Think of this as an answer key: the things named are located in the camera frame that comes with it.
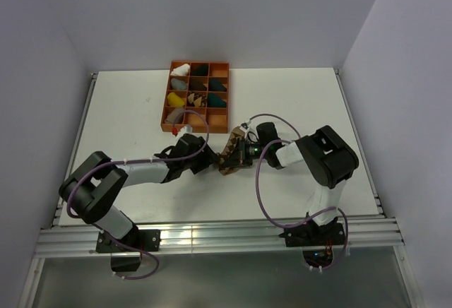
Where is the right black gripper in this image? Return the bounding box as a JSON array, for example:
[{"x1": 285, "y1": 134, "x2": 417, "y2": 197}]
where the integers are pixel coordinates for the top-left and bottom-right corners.
[{"x1": 223, "y1": 137, "x2": 268, "y2": 168}]

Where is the brown argyle sock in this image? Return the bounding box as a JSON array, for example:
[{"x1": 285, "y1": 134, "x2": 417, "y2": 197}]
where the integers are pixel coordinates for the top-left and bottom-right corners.
[{"x1": 218, "y1": 126, "x2": 245, "y2": 176}]

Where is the tan sock with maroon cuff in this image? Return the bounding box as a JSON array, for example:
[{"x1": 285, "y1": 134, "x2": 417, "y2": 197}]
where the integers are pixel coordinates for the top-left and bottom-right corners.
[{"x1": 164, "y1": 107, "x2": 185, "y2": 124}]

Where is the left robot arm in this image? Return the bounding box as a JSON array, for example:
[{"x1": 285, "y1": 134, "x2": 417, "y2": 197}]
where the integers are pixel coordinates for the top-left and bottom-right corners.
[{"x1": 59, "y1": 134, "x2": 220, "y2": 251}]

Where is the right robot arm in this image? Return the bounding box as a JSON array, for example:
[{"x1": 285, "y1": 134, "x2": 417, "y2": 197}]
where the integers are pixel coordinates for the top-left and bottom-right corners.
[{"x1": 219, "y1": 122, "x2": 359, "y2": 247}]

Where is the teal rolled sock lower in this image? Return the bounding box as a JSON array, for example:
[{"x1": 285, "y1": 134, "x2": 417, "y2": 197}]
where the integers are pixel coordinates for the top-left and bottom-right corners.
[{"x1": 207, "y1": 93, "x2": 227, "y2": 108}]

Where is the teal rolled sock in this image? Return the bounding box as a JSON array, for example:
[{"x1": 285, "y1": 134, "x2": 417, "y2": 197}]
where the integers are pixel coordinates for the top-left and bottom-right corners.
[
  {"x1": 208, "y1": 78, "x2": 227, "y2": 93},
  {"x1": 207, "y1": 93, "x2": 227, "y2": 108}
]

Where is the argyle rolled sock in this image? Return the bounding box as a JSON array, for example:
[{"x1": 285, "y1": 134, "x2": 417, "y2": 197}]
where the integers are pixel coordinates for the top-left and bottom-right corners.
[{"x1": 187, "y1": 92, "x2": 207, "y2": 107}]

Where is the orange wooden compartment tray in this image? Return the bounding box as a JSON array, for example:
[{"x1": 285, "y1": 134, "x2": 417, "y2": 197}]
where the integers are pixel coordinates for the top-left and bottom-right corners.
[{"x1": 160, "y1": 60, "x2": 231, "y2": 134}]

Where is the yellow rolled sock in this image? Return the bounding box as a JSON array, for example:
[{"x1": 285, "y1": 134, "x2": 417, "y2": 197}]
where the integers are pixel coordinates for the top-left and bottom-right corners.
[{"x1": 167, "y1": 92, "x2": 186, "y2": 107}]

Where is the teal rolled sock upper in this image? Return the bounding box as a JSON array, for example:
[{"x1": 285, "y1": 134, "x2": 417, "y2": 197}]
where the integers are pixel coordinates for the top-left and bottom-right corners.
[{"x1": 208, "y1": 78, "x2": 227, "y2": 93}]

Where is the dark brown rolled sock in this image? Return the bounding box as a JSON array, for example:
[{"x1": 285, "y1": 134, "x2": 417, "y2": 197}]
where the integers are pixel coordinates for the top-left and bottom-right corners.
[{"x1": 189, "y1": 78, "x2": 208, "y2": 91}]

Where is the grey rolled sock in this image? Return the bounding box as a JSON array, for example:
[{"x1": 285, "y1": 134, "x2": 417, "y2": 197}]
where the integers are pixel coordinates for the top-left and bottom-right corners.
[{"x1": 170, "y1": 78, "x2": 188, "y2": 91}]

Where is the dark green rolled sock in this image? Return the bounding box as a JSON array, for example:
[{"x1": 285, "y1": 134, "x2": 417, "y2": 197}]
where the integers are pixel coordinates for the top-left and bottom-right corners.
[{"x1": 190, "y1": 63, "x2": 209, "y2": 76}]

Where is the white rolled sock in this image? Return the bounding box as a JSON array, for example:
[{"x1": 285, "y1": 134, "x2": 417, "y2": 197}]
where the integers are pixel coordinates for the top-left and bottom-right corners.
[{"x1": 170, "y1": 63, "x2": 191, "y2": 76}]

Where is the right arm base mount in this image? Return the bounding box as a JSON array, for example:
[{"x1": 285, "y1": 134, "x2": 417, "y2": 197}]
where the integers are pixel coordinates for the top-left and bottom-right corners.
[{"x1": 278, "y1": 221, "x2": 346, "y2": 247}]

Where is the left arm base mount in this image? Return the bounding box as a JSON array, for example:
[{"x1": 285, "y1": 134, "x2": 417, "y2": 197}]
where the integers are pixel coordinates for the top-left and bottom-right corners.
[{"x1": 95, "y1": 229, "x2": 161, "y2": 280}]

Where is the aluminium table frame rail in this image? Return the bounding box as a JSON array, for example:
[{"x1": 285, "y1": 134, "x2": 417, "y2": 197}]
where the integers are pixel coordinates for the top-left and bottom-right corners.
[{"x1": 34, "y1": 217, "x2": 404, "y2": 259}]

